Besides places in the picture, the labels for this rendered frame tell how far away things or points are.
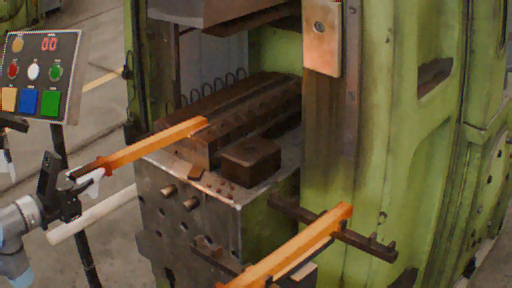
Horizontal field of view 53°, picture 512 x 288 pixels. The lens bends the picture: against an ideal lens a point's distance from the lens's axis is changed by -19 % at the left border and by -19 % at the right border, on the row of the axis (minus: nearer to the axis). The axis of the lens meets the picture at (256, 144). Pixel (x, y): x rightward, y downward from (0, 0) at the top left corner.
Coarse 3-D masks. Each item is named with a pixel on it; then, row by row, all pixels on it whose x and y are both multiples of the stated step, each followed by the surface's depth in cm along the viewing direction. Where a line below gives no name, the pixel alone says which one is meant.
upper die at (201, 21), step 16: (160, 0) 133; (176, 0) 130; (192, 0) 126; (208, 0) 125; (224, 0) 129; (240, 0) 133; (256, 0) 137; (272, 0) 142; (288, 0) 147; (160, 16) 136; (176, 16) 132; (192, 16) 128; (208, 16) 127; (224, 16) 131
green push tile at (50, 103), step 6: (42, 96) 160; (48, 96) 159; (54, 96) 159; (60, 96) 159; (42, 102) 160; (48, 102) 159; (54, 102) 159; (42, 108) 160; (48, 108) 159; (54, 108) 159; (42, 114) 160; (48, 114) 159; (54, 114) 159
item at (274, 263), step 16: (336, 208) 116; (352, 208) 116; (320, 224) 111; (336, 224) 113; (304, 240) 107; (320, 240) 110; (272, 256) 104; (288, 256) 104; (256, 272) 100; (272, 272) 101
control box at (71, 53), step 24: (24, 48) 164; (48, 48) 161; (72, 48) 159; (0, 72) 166; (24, 72) 163; (48, 72) 161; (72, 72) 158; (72, 96) 160; (48, 120) 160; (72, 120) 162
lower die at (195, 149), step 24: (264, 72) 179; (216, 96) 165; (240, 96) 161; (264, 96) 160; (288, 96) 162; (168, 120) 154; (216, 120) 149; (240, 120) 151; (264, 120) 155; (192, 144) 145; (216, 144) 144
